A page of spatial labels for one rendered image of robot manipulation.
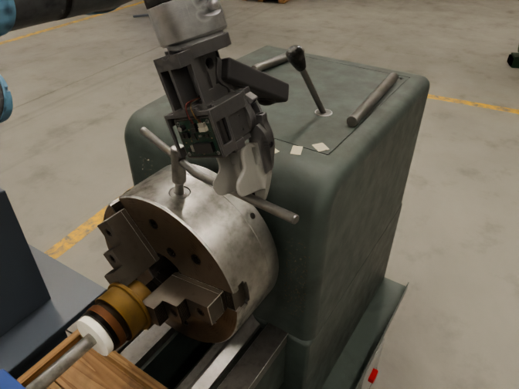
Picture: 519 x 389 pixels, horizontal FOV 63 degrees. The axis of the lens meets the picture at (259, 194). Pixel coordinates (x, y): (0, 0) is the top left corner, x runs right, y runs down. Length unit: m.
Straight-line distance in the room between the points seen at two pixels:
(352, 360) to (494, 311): 1.18
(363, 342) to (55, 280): 0.90
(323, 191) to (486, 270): 1.94
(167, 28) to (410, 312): 1.93
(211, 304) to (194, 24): 0.40
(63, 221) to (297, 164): 2.24
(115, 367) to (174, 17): 0.67
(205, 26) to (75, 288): 0.95
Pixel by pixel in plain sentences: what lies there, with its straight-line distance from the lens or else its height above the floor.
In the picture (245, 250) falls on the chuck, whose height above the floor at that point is 1.16.
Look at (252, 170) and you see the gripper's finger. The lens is 0.50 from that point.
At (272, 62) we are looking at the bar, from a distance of 1.13.
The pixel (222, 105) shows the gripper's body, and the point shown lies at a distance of 0.45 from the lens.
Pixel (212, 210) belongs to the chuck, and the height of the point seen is 1.22.
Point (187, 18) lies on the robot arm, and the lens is 0.45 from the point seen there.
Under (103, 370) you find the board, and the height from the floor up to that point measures 0.89.
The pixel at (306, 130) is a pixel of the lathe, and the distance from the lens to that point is 0.82.
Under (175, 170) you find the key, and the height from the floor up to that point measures 1.29.
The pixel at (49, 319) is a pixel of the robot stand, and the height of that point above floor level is 0.75.
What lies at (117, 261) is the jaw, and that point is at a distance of 0.72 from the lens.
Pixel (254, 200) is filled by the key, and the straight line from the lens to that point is 0.52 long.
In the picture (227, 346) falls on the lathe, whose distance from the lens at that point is 0.93.
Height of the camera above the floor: 1.63
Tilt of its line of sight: 36 degrees down
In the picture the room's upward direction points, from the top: straight up
